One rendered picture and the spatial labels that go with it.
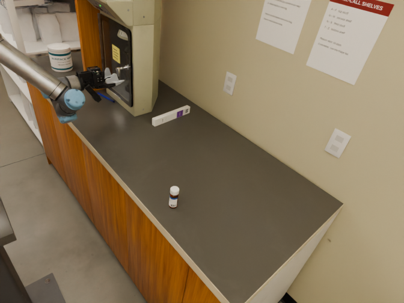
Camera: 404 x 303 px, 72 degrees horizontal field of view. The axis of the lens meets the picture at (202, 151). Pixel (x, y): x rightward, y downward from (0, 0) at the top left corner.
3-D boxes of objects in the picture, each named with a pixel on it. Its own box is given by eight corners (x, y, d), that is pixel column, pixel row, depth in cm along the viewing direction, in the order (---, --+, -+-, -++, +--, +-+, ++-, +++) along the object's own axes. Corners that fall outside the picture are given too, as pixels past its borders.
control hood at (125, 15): (99, 7, 142) (97, -16, 135) (133, 26, 124) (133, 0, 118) (76, 8, 135) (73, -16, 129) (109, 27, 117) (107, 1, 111)
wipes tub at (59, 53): (68, 63, 195) (65, 41, 186) (76, 70, 188) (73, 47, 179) (48, 66, 187) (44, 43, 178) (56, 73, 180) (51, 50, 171)
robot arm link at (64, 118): (64, 120, 115) (54, 94, 114) (58, 125, 123) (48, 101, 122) (83, 115, 120) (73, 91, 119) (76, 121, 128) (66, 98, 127)
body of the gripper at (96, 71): (106, 71, 129) (80, 76, 122) (107, 88, 134) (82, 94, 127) (98, 65, 133) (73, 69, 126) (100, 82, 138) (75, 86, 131)
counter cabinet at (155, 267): (117, 139, 287) (112, 52, 233) (279, 302, 178) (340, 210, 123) (48, 163, 248) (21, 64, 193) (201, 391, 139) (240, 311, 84)
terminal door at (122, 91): (106, 85, 166) (100, 12, 142) (133, 108, 150) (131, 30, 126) (104, 85, 166) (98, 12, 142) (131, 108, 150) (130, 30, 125)
